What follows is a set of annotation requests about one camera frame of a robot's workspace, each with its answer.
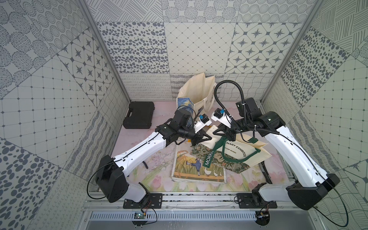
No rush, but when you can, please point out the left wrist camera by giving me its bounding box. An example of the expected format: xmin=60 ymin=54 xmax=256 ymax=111
xmin=194 ymin=114 xmax=212 ymax=133

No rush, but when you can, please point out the left green circuit board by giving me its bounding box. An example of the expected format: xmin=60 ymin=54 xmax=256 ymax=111
xmin=132 ymin=212 xmax=148 ymax=227

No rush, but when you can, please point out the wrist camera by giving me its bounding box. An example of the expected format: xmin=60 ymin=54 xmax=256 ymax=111
xmin=194 ymin=114 xmax=212 ymax=133
xmin=211 ymin=108 xmax=232 ymax=128

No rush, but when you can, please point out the aluminium mounting rail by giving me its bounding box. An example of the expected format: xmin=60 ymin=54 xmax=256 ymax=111
xmin=81 ymin=192 xmax=302 ymax=212

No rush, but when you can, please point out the black plastic tool case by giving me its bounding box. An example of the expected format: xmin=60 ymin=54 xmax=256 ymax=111
xmin=123 ymin=102 xmax=155 ymax=129

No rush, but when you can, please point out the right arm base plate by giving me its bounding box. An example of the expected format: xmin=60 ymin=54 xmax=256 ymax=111
xmin=234 ymin=193 xmax=278 ymax=209

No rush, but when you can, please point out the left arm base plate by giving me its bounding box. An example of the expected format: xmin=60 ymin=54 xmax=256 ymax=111
xmin=123 ymin=193 xmax=163 ymax=209

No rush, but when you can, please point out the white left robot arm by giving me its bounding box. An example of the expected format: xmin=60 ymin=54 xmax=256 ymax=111
xmin=91 ymin=106 xmax=212 ymax=206

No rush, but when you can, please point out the right round circuit board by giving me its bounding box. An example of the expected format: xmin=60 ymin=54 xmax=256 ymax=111
xmin=255 ymin=211 xmax=270 ymax=226

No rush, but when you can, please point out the green-handled floral canvas bag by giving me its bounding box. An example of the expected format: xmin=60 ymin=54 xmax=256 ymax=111
xmin=191 ymin=126 xmax=271 ymax=174

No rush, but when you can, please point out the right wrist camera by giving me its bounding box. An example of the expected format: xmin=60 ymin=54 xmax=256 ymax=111
xmin=211 ymin=108 xmax=232 ymax=128

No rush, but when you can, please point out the floral tulip table mat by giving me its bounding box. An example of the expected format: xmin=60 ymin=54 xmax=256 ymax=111
xmin=99 ymin=100 xmax=294 ymax=193

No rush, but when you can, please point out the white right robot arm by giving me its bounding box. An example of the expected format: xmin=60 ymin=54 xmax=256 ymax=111
xmin=211 ymin=98 xmax=340 ymax=210

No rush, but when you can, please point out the yellow-handled cartoon canvas bag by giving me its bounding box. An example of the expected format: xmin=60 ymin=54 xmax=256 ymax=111
xmin=172 ymin=141 xmax=227 ymax=184

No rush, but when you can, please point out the starry night canvas bag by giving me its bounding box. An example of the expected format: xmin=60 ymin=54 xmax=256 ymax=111
xmin=176 ymin=73 xmax=217 ymax=115

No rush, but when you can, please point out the black corrugated cable hose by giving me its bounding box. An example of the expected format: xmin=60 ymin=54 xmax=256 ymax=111
xmin=214 ymin=80 xmax=248 ymax=127

